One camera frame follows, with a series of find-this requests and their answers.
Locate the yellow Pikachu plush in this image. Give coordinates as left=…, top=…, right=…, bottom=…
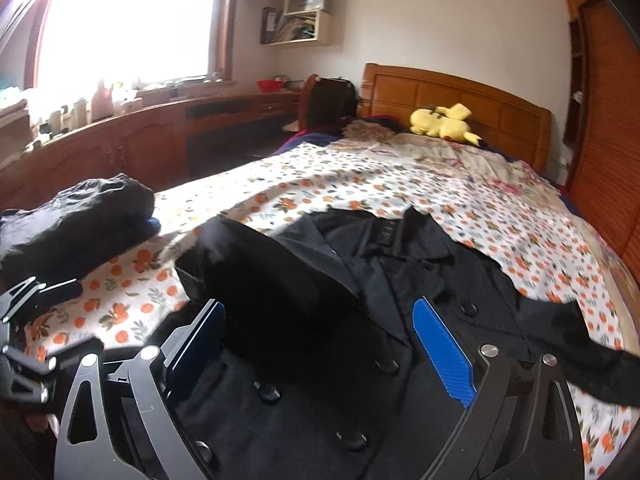
left=409, top=103, right=487, bottom=148

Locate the wooden desk cabinet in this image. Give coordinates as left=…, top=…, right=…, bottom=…
left=1, top=92, right=299, bottom=209

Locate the white wall shelf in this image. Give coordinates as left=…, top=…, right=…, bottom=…
left=259, top=0, right=332, bottom=47

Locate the orange print bed sheet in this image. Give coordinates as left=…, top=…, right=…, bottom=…
left=22, top=138, right=637, bottom=478

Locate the red bowl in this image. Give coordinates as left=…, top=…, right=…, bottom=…
left=257, top=79, right=285, bottom=93

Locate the wooden louvered wardrobe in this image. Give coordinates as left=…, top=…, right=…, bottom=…
left=565, top=0, right=639, bottom=278

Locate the pink bottle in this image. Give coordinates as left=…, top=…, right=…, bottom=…
left=91, top=81, right=114, bottom=122

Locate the black double-breasted coat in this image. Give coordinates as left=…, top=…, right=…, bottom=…
left=176, top=209, right=639, bottom=479

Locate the wooden headboard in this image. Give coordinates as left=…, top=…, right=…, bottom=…
left=359, top=62, right=554, bottom=174

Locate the folded black garment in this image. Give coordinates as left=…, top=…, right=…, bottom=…
left=1, top=174, right=160, bottom=288

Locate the chair with black bag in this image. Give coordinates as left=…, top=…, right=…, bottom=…
left=297, top=74, right=359, bottom=131

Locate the floral beige quilt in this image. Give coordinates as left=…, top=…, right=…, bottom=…
left=334, top=120, right=639, bottom=353

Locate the window with wooden frame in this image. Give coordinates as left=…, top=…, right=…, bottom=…
left=1, top=0, right=236, bottom=99

